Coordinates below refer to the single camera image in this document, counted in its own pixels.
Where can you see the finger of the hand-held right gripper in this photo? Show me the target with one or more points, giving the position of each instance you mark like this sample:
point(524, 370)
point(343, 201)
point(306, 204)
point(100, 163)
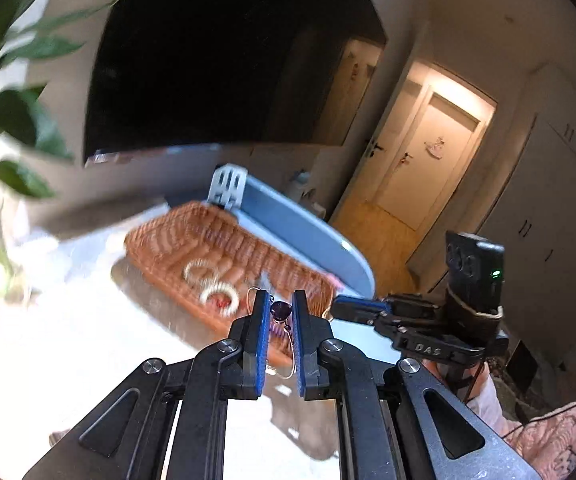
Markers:
point(355, 310)

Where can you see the white plastic bracket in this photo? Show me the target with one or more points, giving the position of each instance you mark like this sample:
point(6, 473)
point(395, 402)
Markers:
point(228, 185)

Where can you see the white wardrobe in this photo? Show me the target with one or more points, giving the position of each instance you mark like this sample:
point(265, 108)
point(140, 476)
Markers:
point(557, 210)

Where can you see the white room door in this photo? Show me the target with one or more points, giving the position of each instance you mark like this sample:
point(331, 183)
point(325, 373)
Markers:
point(432, 185)

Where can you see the brown wicker basket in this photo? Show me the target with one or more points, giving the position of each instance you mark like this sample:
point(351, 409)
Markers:
point(168, 240)

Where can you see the person's right forearm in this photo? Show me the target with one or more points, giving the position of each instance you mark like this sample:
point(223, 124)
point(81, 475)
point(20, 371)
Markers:
point(482, 400)

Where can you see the green bamboo plant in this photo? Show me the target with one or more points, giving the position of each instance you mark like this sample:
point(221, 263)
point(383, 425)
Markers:
point(18, 110)

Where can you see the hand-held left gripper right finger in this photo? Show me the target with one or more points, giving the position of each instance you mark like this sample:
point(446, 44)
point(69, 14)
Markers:
point(300, 345)

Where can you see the pink patterned blanket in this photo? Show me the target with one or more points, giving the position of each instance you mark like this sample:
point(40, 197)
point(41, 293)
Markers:
point(567, 435)

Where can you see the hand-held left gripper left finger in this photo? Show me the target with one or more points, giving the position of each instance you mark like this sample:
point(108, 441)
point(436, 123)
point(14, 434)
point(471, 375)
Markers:
point(264, 340)

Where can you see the silver bangle with purple gem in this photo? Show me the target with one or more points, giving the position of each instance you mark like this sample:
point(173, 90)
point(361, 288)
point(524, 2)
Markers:
point(282, 310)

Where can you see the dark monitor screen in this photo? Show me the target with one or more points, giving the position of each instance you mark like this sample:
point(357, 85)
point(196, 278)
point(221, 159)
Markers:
point(218, 60)

